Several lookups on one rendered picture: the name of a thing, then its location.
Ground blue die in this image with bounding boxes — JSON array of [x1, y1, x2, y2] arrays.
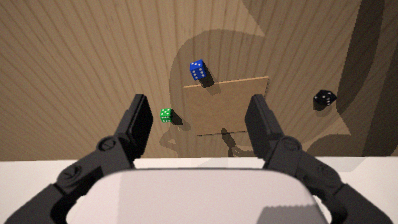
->
[[190, 59, 207, 80]]

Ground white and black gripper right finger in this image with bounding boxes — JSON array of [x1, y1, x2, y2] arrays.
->
[[245, 94, 394, 224]]

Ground black die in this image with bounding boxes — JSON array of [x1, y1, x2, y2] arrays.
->
[[314, 90, 337, 106]]

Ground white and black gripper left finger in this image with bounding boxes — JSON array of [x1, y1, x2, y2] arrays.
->
[[4, 94, 153, 224]]

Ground green die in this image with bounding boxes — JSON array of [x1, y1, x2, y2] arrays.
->
[[160, 108, 173, 122]]

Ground brown flat mat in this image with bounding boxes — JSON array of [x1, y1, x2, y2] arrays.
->
[[184, 76, 269, 136]]

